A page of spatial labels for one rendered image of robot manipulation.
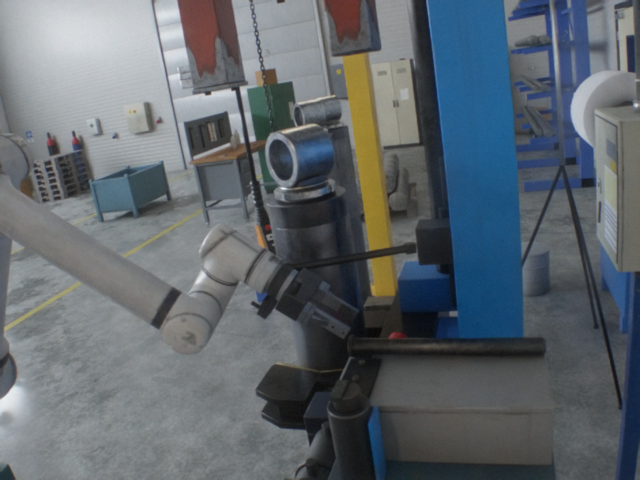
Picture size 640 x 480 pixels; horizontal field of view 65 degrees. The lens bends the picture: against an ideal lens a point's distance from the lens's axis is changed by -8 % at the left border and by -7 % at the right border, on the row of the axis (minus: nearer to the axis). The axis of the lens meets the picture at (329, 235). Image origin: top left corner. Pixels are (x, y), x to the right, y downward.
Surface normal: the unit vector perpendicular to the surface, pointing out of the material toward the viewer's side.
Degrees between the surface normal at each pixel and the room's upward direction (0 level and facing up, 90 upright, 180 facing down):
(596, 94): 90
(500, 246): 90
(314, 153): 81
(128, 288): 71
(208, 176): 90
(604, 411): 0
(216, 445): 0
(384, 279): 90
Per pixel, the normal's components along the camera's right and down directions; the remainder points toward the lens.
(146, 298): 0.19, -0.07
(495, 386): -0.15, -0.94
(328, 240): 0.40, 0.22
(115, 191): -0.22, 0.32
